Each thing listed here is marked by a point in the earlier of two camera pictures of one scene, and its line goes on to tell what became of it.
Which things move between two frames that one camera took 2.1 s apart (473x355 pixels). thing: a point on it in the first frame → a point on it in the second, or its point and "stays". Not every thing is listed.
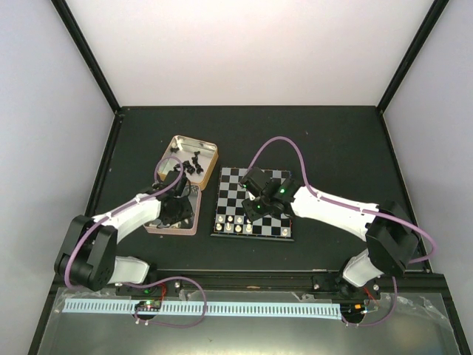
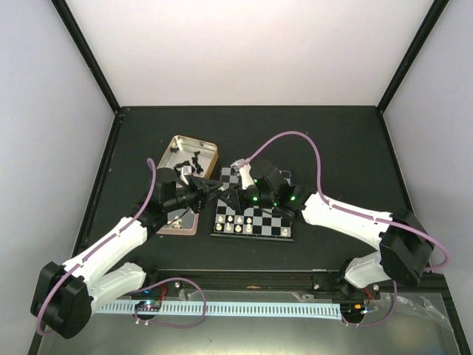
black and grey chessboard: x=232 y=220 stays
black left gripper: x=187 y=213 → x=199 y=187
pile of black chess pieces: x=190 y=168 stays
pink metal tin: x=190 y=226 stays
